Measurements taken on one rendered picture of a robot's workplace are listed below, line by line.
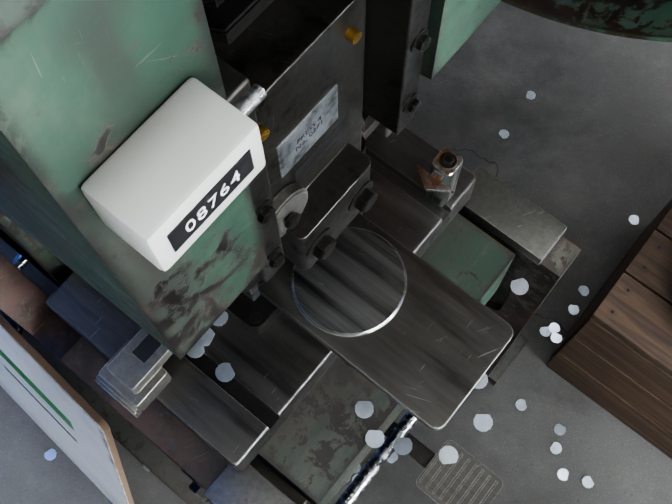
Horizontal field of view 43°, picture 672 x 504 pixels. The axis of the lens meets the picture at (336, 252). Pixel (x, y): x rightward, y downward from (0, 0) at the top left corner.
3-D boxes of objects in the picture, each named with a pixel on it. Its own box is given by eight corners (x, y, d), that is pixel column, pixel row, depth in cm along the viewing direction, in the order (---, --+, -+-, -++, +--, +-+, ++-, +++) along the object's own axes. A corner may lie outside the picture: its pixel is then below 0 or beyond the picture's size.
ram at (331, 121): (398, 189, 84) (423, 0, 56) (299, 303, 80) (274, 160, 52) (265, 93, 88) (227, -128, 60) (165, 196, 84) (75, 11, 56)
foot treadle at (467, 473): (500, 485, 149) (505, 482, 144) (466, 531, 146) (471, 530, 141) (247, 283, 163) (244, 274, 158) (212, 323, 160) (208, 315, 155)
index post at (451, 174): (456, 191, 104) (466, 155, 95) (441, 209, 103) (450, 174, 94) (437, 178, 104) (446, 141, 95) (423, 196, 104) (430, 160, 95)
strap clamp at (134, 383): (237, 305, 99) (226, 276, 89) (137, 418, 95) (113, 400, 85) (199, 274, 100) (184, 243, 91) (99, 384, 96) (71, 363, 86)
